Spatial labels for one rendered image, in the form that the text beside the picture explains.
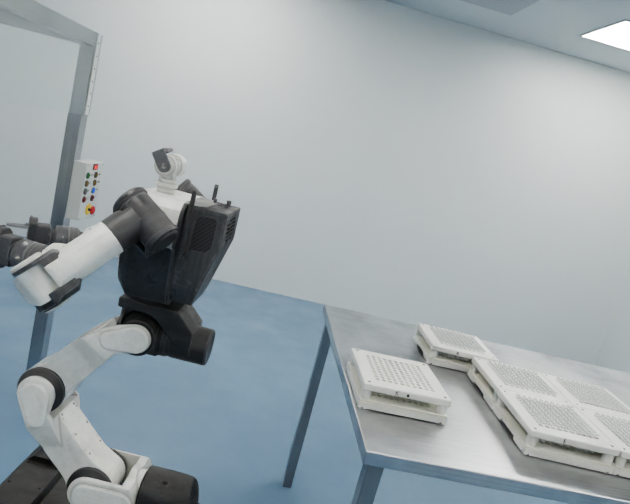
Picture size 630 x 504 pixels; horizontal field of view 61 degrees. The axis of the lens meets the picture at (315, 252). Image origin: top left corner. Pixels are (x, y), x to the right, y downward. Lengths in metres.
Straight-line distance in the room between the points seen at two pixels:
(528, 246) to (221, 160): 3.16
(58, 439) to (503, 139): 4.69
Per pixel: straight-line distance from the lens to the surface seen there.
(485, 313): 5.83
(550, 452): 1.60
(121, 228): 1.36
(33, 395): 1.82
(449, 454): 1.41
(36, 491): 2.09
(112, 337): 1.67
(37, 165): 5.61
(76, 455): 1.92
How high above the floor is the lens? 1.46
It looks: 11 degrees down
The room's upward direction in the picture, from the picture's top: 15 degrees clockwise
